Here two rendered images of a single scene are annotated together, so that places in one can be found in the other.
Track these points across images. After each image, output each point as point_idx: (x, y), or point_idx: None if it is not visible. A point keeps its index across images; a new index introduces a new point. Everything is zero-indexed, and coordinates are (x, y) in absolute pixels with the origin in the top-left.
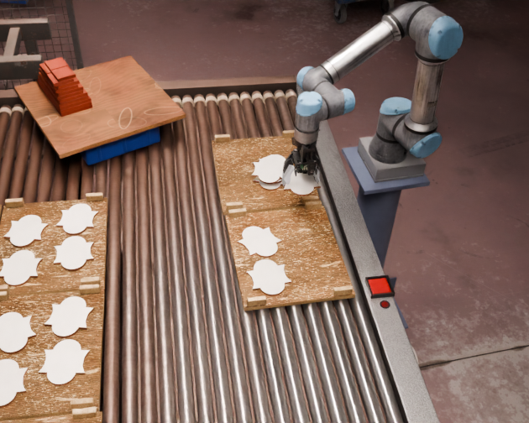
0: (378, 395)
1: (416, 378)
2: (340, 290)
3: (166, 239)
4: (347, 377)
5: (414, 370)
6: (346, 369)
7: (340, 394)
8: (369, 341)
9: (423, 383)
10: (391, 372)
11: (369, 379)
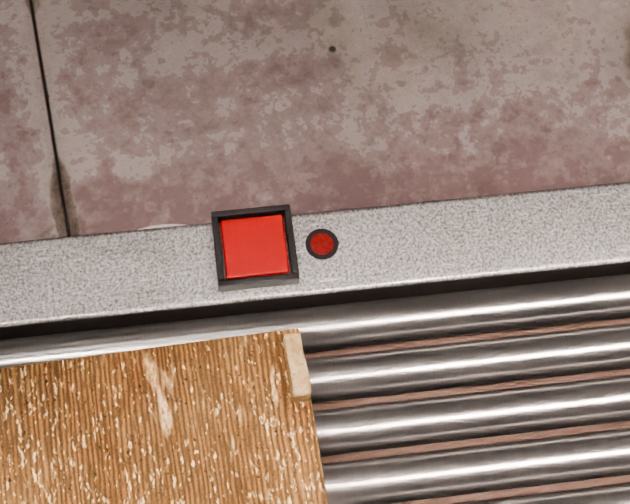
0: (616, 319)
1: (590, 205)
2: (308, 374)
3: None
4: (606, 396)
5: (563, 204)
6: (579, 395)
7: (620, 425)
8: (470, 314)
9: (605, 188)
10: (571, 267)
11: (606, 332)
